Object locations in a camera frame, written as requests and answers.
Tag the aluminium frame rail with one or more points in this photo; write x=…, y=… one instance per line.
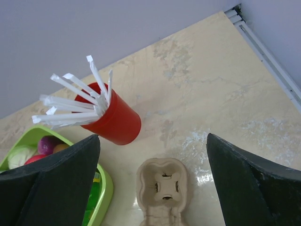
x=285, y=81

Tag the red straw holder cup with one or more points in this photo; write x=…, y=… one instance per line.
x=120, y=124

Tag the white wrapped straw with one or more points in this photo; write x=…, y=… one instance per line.
x=84, y=95
x=110, y=86
x=64, y=117
x=97, y=77

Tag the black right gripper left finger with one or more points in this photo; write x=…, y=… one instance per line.
x=52, y=191

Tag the purple toy onion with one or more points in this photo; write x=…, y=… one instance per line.
x=47, y=144

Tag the red toy apple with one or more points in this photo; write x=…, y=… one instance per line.
x=35, y=158

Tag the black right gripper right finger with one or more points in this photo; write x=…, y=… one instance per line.
x=252, y=190

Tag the green toy cabbage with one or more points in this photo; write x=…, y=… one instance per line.
x=20, y=155

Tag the brown pulp cup carrier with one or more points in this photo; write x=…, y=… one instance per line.
x=162, y=191

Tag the green plastic produce bin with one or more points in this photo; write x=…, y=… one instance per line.
x=32, y=136

